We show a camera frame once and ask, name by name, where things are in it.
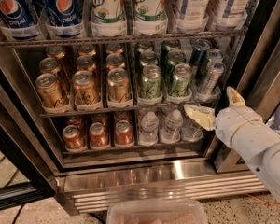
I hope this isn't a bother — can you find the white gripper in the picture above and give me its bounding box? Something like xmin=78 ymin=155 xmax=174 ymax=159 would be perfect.
xmin=184 ymin=87 xmax=270 ymax=155

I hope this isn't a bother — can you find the silver redbull can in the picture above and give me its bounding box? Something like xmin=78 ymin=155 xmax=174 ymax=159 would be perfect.
xmin=198 ymin=62 xmax=225 ymax=95
xmin=200 ymin=49 xmax=224 ymax=75

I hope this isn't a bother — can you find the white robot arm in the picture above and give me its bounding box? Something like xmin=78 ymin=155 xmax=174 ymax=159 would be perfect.
xmin=184 ymin=87 xmax=280 ymax=202

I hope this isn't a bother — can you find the front right green can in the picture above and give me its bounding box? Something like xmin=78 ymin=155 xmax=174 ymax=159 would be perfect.
xmin=168 ymin=63 xmax=192 ymax=97

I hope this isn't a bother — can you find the rear blue redbull can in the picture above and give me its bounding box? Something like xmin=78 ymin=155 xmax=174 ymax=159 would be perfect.
xmin=190 ymin=39 xmax=212 ymax=66

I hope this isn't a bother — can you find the second row right green can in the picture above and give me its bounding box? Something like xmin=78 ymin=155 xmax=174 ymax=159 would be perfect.
xmin=164 ymin=49 xmax=186 ymax=79

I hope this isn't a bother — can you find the second row green can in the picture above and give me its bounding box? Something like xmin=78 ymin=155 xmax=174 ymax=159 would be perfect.
xmin=139 ymin=50 xmax=159 ymax=67
xmin=164 ymin=49 xmax=186 ymax=79

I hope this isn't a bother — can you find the front left green can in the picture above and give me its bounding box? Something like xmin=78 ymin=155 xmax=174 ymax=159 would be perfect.
xmin=139 ymin=65 xmax=161 ymax=99

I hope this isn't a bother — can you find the second row left green can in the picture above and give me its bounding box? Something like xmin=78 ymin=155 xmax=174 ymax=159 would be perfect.
xmin=139 ymin=50 xmax=159 ymax=67

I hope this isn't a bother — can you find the front right orange can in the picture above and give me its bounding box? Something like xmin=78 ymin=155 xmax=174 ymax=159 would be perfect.
xmin=115 ymin=120 xmax=133 ymax=147

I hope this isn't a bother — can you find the orange can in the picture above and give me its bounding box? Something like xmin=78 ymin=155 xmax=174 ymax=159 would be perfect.
xmin=89 ymin=122 xmax=109 ymax=149
xmin=115 ymin=120 xmax=133 ymax=147
xmin=63 ymin=125 xmax=86 ymax=152

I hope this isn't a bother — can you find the front right gold can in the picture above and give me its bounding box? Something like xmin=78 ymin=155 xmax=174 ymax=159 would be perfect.
xmin=107 ymin=68 xmax=131 ymax=103

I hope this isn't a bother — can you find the second row right gold can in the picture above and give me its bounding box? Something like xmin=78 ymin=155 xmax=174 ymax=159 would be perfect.
xmin=106 ymin=53 xmax=125 ymax=70

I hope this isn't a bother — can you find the second row gold can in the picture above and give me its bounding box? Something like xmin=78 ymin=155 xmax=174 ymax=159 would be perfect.
xmin=38 ymin=57 xmax=69 ymax=89
xmin=106 ymin=53 xmax=125 ymax=70
xmin=77 ymin=55 xmax=96 ymax=77

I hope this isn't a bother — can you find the front middle orange can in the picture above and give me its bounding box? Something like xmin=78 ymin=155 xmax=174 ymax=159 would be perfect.
xmin=89 ymin=122 xmax=109 ymax=149

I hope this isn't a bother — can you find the front middle gold can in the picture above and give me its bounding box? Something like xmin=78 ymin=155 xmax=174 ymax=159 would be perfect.
xmin=73 ymin=70 xmax=100 ymax=105

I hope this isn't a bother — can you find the second row middle gold can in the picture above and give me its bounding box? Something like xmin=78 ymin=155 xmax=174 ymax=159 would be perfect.
xmin=77 ymin=55 xmax=96 ymax=77

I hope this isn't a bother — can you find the front left orange can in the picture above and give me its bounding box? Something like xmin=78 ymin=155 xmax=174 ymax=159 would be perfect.
xmin=63 ymin=125 xmax=86 ymax=152

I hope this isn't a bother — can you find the front left gold can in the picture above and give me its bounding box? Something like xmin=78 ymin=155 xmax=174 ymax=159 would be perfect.
xmin=35 ymin=74 xmax=69 ymax=108

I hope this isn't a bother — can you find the second row left gold can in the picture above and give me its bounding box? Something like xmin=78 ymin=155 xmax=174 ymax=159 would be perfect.
xmin=38 ymin=57 xmax=69 ymax=89

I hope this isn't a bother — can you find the right water bottle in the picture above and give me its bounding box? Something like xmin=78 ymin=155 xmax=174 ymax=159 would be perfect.
xmin=181 ymin=117 xmax=203 ymax=142

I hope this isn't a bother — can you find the water bottle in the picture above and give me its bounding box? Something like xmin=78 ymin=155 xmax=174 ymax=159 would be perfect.
xmin=181 ymin=117 xmax=203 ymax=142
xmin=161 ymin=109 xmax=183 ymax=144
xmin=139 ymin=111 xmax=159 ymax=146

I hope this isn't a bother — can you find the middle water bottle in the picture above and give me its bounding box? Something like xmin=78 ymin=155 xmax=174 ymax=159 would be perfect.
xmin=161 ymin=109 xmax=183 ymax=144

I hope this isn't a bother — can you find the left water bottle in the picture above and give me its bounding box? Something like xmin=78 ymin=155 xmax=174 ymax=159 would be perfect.
xmin=139 ymin=111 xmax=159 ymax=146

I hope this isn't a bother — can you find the left white labelled bottle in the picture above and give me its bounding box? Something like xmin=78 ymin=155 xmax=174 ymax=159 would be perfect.
xmin=174 ymin=0 xmax=209 ymax=34

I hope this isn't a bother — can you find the white labelled bottle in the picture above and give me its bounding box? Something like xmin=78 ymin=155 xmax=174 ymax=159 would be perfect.
xmin=174 ymin=0 xmax=209 ymax=34
xmin=208 ymin=0 xmax=249 ymax=31

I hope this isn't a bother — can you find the right white labelled bottle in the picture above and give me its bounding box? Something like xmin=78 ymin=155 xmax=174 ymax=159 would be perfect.
xmin=208 ymin=0 xmax=249 ymax=31

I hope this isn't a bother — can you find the right 7up bottle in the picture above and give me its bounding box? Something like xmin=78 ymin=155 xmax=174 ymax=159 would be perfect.
xmin=133 ymin=0 xmax=165 ymax=35

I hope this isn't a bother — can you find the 7up bottle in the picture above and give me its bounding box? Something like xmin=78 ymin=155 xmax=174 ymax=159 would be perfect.
xmin=133 ymin=0 xmax=165 ymax=35
xmin=91 ymin=0 xmax=127 ymax=37

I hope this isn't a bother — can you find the clear plastic food container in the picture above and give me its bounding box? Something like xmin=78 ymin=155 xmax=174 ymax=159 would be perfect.
xmin=106 ymin=200 xmax=208 ymax=224

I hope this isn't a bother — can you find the left 7up bottle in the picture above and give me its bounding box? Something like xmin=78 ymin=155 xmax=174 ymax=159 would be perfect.
xmin=91 ymin=0 xmax=127 ymax=37

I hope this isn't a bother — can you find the right pepsi bottle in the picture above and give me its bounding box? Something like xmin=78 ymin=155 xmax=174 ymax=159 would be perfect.
xmin=44 ymin=0 xmax=83 ymax=38

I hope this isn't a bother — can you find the pepsi bottle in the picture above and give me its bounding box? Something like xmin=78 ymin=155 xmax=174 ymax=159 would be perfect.
xmin=0 ymin=0 xmax=38 ymax=29
xmin=44 ymin=0 xmax=83 ymax=38

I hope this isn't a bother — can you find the left pepsi bottle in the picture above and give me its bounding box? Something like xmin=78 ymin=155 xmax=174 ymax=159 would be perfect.
xmin=0 ymin=0 xmax=38 ymax=29

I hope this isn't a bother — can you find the middle wire shelf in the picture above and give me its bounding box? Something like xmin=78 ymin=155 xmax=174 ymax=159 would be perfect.
xmin=39 ymin=100 xmax=215 ymax=118

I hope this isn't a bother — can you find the wire shelf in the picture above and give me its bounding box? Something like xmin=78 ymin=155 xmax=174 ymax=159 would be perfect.
xmin=39 ymin=100 xmax=215 ymax=118
xmin=0 ymin=29 xmax=246 ymax=48

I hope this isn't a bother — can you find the upper wire shelf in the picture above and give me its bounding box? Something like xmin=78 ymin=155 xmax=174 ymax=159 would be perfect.
xmin=0 ymin=29 xmax=246 ymax=48

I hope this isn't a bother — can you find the orange cable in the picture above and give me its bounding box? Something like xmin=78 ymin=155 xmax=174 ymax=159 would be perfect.
xmin=245 ymin=193 xmax=280 ymax=207

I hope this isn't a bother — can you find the black cable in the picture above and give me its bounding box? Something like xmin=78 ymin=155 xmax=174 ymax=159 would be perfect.
xmin=11 ymin=203 xmax=26 ymax=224

